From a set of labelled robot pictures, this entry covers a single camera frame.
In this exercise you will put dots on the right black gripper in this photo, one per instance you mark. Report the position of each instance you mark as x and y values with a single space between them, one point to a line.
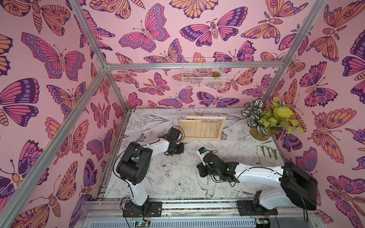
205 168

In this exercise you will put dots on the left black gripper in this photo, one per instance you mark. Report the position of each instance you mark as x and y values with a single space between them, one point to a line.
181 151

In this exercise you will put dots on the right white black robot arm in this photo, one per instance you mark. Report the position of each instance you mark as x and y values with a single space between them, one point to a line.
292 186

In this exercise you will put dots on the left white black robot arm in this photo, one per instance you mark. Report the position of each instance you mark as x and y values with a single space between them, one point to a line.
135 164

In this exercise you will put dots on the beige green gardening glove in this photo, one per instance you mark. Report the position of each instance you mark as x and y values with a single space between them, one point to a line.
269 156

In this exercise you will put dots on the potted green leafy plant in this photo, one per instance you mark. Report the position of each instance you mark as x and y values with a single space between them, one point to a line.
267 121

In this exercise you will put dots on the small succulent in basket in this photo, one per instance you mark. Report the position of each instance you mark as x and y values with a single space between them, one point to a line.
216 74

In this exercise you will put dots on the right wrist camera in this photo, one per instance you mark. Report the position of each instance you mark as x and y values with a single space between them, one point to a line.
202 152

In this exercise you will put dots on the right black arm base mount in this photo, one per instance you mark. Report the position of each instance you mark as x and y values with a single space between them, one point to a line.
253 207

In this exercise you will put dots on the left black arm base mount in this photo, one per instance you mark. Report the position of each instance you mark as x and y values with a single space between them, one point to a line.
148 209

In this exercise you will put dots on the white wire wall basket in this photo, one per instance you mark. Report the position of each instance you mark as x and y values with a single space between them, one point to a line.
199 75

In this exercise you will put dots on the metal cage frame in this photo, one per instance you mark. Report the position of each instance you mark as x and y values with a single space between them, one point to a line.
19 198

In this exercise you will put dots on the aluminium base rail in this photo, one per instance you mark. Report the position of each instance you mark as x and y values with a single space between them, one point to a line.
200 213

